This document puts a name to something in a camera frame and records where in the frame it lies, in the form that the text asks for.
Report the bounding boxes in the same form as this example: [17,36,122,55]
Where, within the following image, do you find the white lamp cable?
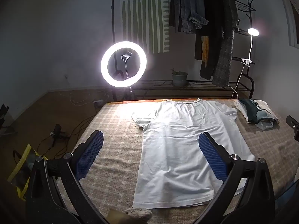
[231,64,245,99]

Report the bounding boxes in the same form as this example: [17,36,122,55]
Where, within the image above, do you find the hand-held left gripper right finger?
[198,131,276,224]

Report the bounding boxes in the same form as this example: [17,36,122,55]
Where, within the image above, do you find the potted plant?
[170,69,188,87]

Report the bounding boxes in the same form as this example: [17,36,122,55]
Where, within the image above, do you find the blue denim jacket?
[169,0,209,34]

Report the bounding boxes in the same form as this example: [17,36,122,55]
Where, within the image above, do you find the beige plaid blanket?
[56,98,299,224]

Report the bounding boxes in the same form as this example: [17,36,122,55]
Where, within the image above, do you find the ring light stand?
[121,86,135,102]

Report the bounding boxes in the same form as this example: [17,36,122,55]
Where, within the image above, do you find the folded green white clothes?
[234,99,280,130]

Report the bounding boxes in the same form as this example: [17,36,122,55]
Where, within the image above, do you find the yellow trimmed bag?
[7,143,48,201]

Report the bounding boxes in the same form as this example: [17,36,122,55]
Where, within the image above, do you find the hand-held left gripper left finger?
[25,130,110,224]

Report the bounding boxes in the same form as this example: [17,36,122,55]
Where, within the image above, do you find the white ring light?
[100,41,147,88]

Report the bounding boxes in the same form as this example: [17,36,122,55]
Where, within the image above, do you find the white clip lamp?
[241,27,260,67]

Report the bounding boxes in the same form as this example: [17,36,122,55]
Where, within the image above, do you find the small black tripod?
[50,124,70,147]

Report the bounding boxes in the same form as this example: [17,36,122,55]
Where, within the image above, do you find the yellow patterned garment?
[201,35,209,64]

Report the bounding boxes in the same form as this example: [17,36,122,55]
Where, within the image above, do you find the white t-shirt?
[131,98,256,209]

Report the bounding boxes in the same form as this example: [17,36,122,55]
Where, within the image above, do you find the beige knitted cloth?
[109,207,153,224]

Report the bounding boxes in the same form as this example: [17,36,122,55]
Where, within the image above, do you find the phone holder clamp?
[120,53,132,78]

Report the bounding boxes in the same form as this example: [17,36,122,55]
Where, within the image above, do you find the black metal clothes rack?
[131,0,256,99]

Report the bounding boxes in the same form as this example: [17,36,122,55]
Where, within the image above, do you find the green striped wall hanging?
[119,0,170,55]

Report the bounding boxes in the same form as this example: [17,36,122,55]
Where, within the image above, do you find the black stand part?
[0,103,10,128]

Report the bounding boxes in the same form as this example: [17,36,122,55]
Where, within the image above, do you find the grey plaid coat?
[211,0,241,87]

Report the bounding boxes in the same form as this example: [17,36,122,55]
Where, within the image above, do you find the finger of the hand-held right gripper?
[286,115,299,142]

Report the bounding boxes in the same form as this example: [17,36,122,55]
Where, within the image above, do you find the power strip with cables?
[35,118,94,159]

